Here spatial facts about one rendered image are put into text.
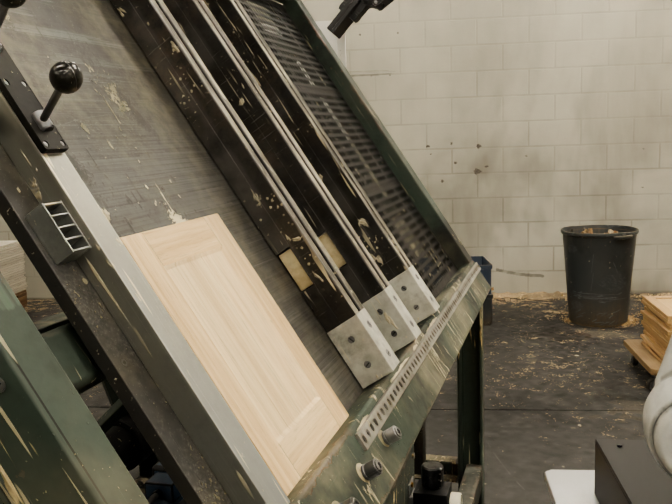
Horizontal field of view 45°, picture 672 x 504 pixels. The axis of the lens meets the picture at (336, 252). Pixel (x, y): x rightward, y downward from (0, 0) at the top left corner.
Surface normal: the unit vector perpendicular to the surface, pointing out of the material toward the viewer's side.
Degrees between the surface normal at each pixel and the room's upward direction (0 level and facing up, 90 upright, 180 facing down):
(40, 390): 57
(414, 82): 90
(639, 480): 1
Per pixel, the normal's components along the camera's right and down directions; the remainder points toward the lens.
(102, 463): 0.79, -0.53
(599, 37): -0.11, 0.15
